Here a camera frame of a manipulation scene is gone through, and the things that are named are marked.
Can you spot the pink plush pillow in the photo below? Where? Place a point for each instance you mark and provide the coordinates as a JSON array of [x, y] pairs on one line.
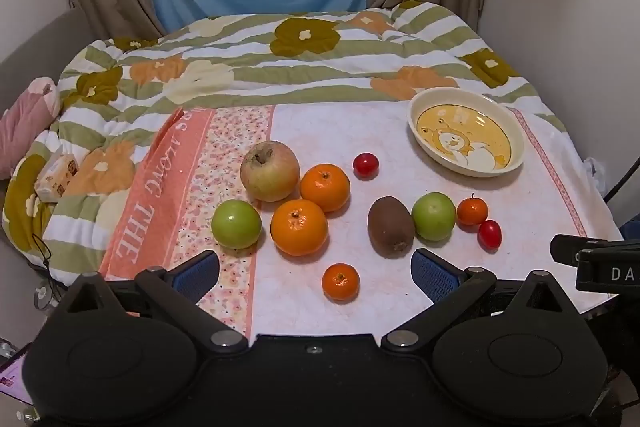
[[25, 122]]

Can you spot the green apple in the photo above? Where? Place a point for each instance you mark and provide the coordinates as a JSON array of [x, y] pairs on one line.
[[236, 224], [434, 217]]

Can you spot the small stemless mandarin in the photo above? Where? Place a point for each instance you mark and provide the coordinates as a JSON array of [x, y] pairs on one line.
[[340, 283]]

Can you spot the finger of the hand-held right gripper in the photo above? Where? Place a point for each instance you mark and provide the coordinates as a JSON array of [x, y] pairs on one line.
[[570, 249]]

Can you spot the large orange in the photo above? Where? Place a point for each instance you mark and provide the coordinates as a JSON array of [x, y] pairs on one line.
[[325, 189], [299, 229]]

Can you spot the floral striped blanket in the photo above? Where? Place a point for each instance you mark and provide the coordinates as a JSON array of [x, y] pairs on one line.
[[300, 67]]

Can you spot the small mandarin with stem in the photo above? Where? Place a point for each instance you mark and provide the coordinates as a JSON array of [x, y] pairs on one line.
[[472, 211]]

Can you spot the smartphone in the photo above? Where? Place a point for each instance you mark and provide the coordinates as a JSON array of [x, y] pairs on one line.
[[14, 374]]

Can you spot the brown kiwi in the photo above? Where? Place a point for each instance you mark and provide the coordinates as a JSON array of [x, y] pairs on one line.
[[390, 227]]

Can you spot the crumpled white plastic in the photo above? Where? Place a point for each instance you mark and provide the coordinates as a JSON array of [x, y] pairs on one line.
[[595, 172]]

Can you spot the tissue packet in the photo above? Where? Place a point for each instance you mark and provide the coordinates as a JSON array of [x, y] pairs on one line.
[[56, 179]]

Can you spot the red cherry tomato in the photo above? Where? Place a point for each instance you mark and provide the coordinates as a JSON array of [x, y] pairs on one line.
[[489, 234], [365, 166]]

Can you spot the cream bowl with cartoon print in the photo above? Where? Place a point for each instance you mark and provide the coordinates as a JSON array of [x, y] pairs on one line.
[[465, 137]]

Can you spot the large yellow-red apple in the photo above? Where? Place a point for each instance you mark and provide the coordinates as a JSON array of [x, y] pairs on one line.
[[270, 172]]

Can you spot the grey upholstered headboard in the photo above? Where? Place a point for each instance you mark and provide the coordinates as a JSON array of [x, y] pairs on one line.
[[35, 52]]

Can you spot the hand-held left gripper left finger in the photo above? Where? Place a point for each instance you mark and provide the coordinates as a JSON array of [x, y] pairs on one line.
[[200, 274]]

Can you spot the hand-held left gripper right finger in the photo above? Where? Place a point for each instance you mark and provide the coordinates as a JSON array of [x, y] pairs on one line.
[[435, 274]]

